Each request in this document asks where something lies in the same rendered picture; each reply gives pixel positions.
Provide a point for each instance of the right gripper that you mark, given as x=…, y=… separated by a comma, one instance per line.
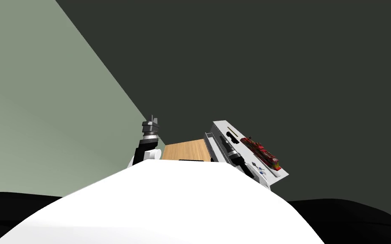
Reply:
x=227, y=145

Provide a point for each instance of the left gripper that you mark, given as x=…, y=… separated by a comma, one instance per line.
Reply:
x=150, y=128

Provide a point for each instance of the white cabinet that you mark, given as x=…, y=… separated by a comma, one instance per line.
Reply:
x=249, y=153

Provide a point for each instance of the red toy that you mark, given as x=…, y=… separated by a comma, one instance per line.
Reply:
x=261, y=153

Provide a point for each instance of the wooden box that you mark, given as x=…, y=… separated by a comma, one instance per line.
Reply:
x=186, y=150

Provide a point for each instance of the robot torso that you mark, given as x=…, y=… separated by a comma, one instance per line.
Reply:
x=168, y=203

